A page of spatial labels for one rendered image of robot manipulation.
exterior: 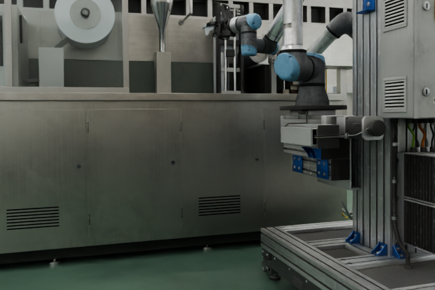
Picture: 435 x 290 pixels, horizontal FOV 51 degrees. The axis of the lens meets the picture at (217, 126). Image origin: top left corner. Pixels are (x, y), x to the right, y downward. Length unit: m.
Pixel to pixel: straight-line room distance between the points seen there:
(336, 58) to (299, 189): 1.21
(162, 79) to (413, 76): 1.61
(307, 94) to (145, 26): 1.44
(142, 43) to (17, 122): 1.05
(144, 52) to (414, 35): 1.89
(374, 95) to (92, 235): 1.56
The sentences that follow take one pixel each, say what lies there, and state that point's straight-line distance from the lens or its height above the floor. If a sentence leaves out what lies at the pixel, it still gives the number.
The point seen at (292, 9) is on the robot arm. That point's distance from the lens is 2.02.
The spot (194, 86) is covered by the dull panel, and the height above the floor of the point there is 0.98.
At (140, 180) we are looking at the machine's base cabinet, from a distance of 2.51.
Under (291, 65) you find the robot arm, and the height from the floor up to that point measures 0.98.
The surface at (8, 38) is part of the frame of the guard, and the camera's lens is 2.56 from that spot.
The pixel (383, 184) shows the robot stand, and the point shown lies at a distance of 1.93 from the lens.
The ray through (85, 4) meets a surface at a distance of 2.59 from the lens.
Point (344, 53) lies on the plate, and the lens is 3.64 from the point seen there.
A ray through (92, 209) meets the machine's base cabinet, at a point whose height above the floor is 0.29.
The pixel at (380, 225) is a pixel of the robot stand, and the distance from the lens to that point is 1.97.
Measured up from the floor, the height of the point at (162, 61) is 1.11.
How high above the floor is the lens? 0.78
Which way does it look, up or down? 2 degrees down
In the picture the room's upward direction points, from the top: 1 degrees counter-clockwise
